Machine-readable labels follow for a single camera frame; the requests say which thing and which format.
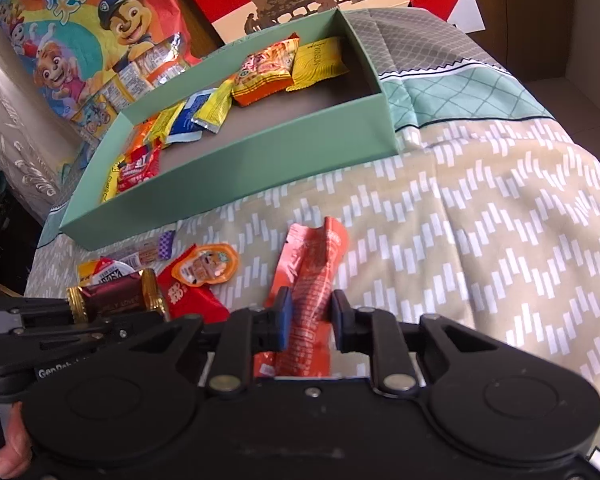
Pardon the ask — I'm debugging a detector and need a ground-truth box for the long red snack pouch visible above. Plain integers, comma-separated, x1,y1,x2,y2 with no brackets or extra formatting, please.
254,217,349,377

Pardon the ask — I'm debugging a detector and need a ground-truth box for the dark red chocolate packet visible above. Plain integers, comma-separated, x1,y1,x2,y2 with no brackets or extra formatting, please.
67,269,169,324

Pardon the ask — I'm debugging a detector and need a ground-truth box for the yellow cheese snack bar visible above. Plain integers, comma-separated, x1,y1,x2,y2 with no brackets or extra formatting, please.
100,155,126,203

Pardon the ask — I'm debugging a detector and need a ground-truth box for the red skittles packet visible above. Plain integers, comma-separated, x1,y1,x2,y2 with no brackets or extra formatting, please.
117,139,162,193

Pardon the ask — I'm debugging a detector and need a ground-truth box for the blue white snack packet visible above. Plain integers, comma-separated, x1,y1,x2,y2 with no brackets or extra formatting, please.
166,88,219,145

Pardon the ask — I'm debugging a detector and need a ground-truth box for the person's left hand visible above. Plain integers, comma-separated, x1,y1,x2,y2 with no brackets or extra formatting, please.
0,402,32,479

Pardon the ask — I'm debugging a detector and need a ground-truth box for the red double happiness packet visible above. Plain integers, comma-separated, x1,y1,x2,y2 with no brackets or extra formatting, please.
157,244,230,324

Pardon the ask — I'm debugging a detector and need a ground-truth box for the orange jelly cup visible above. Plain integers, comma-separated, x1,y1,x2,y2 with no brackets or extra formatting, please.
171,243,239,287

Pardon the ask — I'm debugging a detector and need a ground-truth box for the white round jelly cup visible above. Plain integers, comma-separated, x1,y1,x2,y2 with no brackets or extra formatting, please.
78,257,135,286

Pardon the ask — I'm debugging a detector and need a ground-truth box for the purple candy wrapper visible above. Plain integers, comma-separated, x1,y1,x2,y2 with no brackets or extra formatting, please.
108,230,175,270

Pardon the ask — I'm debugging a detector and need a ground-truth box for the patterned bed cover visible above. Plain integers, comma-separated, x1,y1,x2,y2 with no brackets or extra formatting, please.
24,5,600,461

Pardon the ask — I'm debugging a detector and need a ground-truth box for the embroidered beige curtain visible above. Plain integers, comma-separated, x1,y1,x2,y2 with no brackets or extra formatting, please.
0,26,97,223

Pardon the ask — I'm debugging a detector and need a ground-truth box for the yellow green snack packet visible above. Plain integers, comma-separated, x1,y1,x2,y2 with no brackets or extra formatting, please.
194,75,236,133

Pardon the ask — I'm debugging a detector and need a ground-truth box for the yellow blue snack packet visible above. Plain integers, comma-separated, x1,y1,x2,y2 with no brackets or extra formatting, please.
145,101,185,144

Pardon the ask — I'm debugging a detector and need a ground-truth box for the orange silver snack packet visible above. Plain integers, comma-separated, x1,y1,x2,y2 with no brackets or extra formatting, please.
124,115,158,158

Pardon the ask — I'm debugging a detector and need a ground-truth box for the mint green cardboard box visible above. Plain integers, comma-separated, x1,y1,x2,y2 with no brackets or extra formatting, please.
59,10,399,250

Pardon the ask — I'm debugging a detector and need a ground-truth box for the orange yellow chips packet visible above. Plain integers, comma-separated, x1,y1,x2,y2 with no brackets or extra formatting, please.
232,34,300,107

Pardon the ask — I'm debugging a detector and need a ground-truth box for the yellow gold snack packet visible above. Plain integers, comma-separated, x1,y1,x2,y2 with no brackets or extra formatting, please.
286,37,349,92

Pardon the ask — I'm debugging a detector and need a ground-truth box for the cartoon snack gift bag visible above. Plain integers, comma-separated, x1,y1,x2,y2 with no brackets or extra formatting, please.
0,0,198,138

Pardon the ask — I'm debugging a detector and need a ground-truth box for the wooden cabinet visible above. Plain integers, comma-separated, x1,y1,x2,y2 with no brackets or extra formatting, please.
469,0,574,82

